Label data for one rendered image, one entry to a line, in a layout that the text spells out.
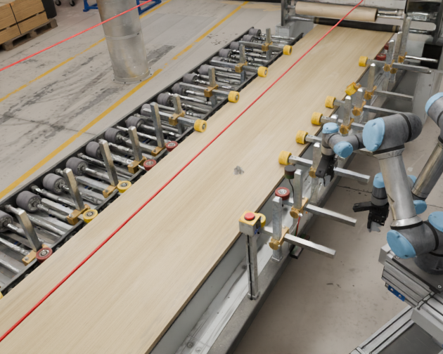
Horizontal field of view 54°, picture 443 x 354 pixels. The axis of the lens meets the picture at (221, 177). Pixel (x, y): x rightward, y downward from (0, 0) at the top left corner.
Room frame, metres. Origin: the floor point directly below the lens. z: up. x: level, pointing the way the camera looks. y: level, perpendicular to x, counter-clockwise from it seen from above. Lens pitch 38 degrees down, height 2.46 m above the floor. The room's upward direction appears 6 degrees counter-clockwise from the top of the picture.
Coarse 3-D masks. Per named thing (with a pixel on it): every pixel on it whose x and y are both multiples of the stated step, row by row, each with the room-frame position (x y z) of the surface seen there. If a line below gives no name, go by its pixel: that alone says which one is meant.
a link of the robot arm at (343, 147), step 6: (330, 138) 1.70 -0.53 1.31; (336, 138) 1.68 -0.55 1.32; (342, 138) 1.67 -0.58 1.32; (348, 138) 1.67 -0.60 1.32; (354, 138) 1.67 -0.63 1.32; (330, 144) 1.68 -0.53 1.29; (336, 144) 1.65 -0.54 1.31; (342, 144) 1.63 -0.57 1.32; (348, 144) 1.63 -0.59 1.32; (354, 144) 1.65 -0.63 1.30; (336, 150) 1.63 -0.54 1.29; (342, 150) 1.61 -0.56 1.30; (348, 150) 1.62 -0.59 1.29; (342, 156) 1.61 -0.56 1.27
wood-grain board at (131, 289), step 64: (320, 64) 3.44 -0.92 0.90; (256, 128) 2.52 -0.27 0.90; (320, 128) 2.45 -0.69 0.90; (128, 192) 1.96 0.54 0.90; (192, 192) 1.90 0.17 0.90; (256, 192) 1.85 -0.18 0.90; (64, 256) 1.51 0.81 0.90; (128, 256) 1.46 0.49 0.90; (192, 256) 1.42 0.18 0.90; (0, 320) 1.17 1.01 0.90; (64, 320) 1.13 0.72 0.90; (128, 320) 1.10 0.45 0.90
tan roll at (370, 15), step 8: (296, 8) 4.47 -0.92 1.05; (304, 8) 4.42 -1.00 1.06; (312, 8) 4.38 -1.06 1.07; (320, 8) 4.33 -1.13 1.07; (328, 8) 4.29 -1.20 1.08; (336, 8) 4.25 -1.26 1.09; (344, 8) 4.21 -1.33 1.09; (360, 8) 4.13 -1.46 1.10; (368, 8) 4.10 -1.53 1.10; (376, 8) 4.07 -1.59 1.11; (328, 16) 4.29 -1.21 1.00; (336, 16) 4.24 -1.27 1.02; (344, 16) 4.19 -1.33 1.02; (352, 16) 4.14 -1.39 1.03; (360, 16) 4.10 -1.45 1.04; (368, 16) 4.05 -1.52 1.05; (376, 16) 4.05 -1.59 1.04; (384, 16) 4.01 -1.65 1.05; (392, 16) 3.97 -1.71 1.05; (400, 16) 3.94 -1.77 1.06
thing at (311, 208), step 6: (288, 198) 1.82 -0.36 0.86; (288, 204) 1.79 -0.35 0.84; (306, 204) 1.75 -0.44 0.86; (306, 210) 1.73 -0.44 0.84; (312, 210) 1.71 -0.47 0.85; (318, 210) 1.70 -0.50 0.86; (324, 210) 1.69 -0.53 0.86; (324, 216) 1.67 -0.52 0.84; (330, 216) 1.65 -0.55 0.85; (336, 216) 1.64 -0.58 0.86; (342, 216) 1.63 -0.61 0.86; (348, 216) 1.63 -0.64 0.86; (342, 222) 1.62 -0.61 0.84; (348, 222) 1.60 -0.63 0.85; (354, 222) 1.58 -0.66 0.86
